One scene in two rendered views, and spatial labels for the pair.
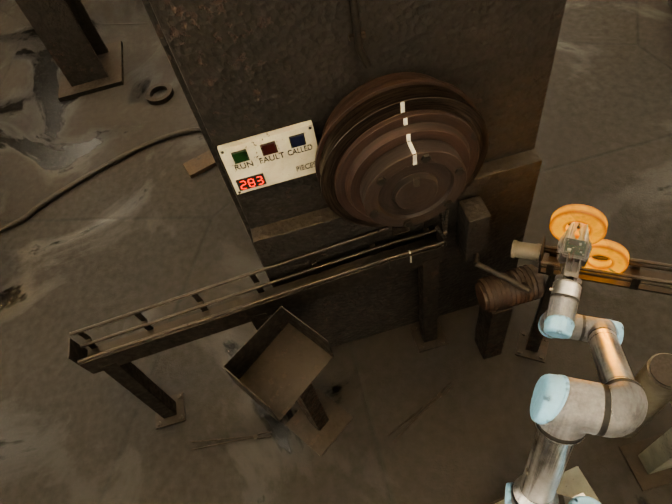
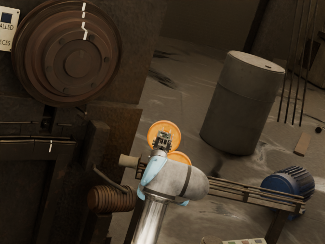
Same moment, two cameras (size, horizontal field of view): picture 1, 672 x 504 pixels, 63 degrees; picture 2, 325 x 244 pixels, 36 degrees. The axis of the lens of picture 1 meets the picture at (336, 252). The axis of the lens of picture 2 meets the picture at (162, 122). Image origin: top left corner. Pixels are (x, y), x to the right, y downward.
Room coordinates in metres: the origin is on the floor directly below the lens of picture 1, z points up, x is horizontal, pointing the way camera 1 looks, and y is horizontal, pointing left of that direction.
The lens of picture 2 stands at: (-0.95, 0.47, 1.67)
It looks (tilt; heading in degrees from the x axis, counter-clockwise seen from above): 19 degrees down; 327
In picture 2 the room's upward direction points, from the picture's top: 18 degrees clockwise
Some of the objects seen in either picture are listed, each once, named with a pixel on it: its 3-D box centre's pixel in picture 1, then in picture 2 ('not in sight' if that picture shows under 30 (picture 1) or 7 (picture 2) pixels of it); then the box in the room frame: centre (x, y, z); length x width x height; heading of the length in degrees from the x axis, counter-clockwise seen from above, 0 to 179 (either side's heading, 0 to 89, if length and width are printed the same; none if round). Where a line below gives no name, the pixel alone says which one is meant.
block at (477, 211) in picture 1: (472, 229); (94, 145); (1.05, -0.47, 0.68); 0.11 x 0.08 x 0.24; 2
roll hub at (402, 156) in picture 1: (413, 187); (76, 62); (0.93, -0.24, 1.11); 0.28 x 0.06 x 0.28; 92
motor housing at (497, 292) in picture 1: (503, 314); (101, 233); (0.91, -0.57, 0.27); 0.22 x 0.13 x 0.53; 92
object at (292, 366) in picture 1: (298, 395); not in sight; (0.75, 0.25, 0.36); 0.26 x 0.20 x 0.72; 127
